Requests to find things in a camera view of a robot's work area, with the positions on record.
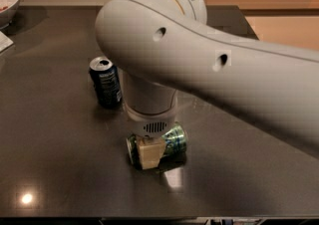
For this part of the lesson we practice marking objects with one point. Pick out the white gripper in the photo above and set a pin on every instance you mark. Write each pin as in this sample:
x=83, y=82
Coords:
x=152, y=123

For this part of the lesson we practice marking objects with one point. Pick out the green soda can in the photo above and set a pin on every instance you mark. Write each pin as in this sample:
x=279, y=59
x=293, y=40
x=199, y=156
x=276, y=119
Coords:
x=175, y=143

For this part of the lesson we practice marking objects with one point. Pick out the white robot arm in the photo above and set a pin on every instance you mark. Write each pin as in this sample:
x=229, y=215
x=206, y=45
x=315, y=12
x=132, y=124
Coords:
x=165, y=45

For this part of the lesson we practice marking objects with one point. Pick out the blue soda can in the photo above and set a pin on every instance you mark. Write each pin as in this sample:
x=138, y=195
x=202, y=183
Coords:
x=104, y=75

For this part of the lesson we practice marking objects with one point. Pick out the white paper sheet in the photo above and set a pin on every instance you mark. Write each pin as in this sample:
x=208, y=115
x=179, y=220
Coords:
x=5, y=42

